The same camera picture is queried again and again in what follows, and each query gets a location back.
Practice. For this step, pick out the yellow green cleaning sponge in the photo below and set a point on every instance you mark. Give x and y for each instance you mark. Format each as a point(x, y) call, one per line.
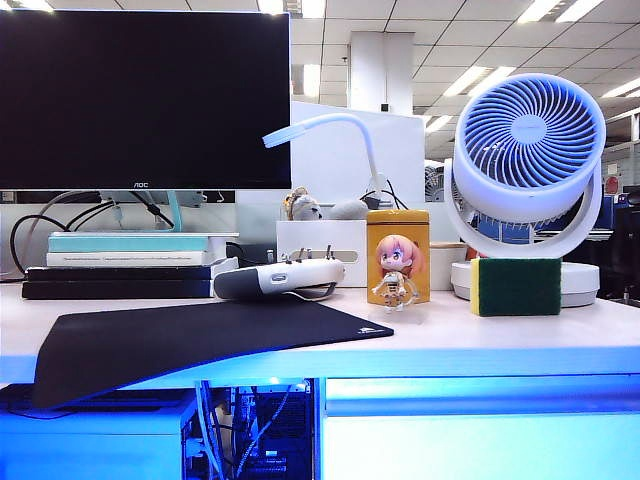
point(520, 287)

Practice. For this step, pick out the white desk drawer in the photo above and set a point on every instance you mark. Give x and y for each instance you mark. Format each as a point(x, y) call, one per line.
point(475, 445)

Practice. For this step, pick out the open computer tower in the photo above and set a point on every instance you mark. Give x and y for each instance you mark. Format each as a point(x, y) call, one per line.
point(275, 425)

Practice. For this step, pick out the white tissue box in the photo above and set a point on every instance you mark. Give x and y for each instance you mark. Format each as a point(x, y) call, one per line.
point(320, 235)

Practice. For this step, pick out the beige plush toy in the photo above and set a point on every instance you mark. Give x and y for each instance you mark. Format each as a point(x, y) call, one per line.
point(302, 207)

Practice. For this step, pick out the white grey RC transmitter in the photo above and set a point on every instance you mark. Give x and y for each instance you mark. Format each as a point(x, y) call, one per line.
point(280, 277)

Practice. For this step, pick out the pink-haired anime figurine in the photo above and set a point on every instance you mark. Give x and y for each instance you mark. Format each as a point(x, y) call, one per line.
point(392, 255)

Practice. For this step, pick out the white partition panel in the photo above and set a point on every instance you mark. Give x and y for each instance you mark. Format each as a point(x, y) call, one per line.
point(325, 165)

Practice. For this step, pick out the yellow tin box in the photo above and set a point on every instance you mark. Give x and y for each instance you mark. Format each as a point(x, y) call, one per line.
point(415, 235)

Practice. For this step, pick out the white gooseneck desk lamp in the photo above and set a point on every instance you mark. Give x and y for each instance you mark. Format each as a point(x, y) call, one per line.
point(367, 145)

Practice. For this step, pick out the white mug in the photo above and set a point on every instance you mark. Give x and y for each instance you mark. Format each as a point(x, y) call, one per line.
point(442, 270)

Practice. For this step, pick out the small background fan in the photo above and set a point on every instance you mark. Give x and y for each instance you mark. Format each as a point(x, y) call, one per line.
point(434, 185)

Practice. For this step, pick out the silver monitor stand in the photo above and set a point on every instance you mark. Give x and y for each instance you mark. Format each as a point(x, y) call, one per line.
point(175, 212)

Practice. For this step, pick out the black mouse pad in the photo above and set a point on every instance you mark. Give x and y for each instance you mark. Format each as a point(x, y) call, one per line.
point(175, 340)

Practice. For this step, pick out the teal book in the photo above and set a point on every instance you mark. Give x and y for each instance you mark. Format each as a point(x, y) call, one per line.
point(125, 244)

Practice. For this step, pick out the white book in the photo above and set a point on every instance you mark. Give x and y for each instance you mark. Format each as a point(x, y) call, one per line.
point(125, 259)

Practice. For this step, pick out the black flat box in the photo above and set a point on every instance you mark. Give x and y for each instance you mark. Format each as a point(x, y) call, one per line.
point(115, 290)
point(115, 273)

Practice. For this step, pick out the white desk fan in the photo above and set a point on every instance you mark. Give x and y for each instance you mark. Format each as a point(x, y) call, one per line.
point(530, 190)

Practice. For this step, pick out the black AOC monitor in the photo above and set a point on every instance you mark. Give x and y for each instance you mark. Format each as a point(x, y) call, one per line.
point(145, 100)

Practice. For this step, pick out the black office chair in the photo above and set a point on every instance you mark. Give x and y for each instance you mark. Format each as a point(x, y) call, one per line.
point(625, 240)

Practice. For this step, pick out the white cabinet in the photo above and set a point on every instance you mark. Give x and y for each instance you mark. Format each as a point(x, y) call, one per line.
point(90, 450)

